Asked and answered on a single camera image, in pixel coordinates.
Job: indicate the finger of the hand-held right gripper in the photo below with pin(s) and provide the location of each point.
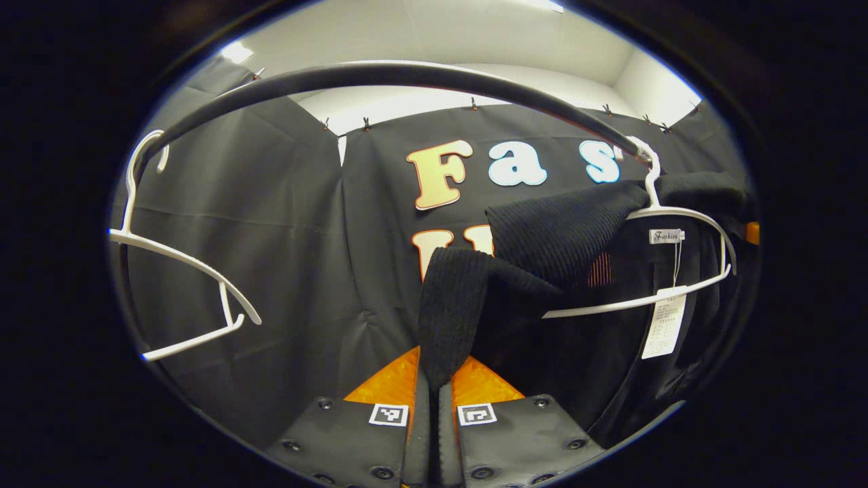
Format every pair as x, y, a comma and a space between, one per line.
751, 232

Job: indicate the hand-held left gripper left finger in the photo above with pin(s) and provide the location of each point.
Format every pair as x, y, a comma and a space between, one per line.
417, 440

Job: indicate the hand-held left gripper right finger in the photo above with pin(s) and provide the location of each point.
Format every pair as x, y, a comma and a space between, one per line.
449, 440

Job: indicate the black knit cardigan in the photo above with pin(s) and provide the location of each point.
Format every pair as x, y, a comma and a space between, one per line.
461, 305

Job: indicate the white plastic hanger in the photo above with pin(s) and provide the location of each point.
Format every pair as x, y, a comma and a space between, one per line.
671, 211
169, 253

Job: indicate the black clothes rack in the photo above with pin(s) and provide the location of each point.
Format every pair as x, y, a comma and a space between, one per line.
380, 73

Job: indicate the black backdrop cloth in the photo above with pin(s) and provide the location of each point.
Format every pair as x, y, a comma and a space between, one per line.
271, 224

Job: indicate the ceiling light panel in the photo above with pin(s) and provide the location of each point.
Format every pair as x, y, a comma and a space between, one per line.
237, 52

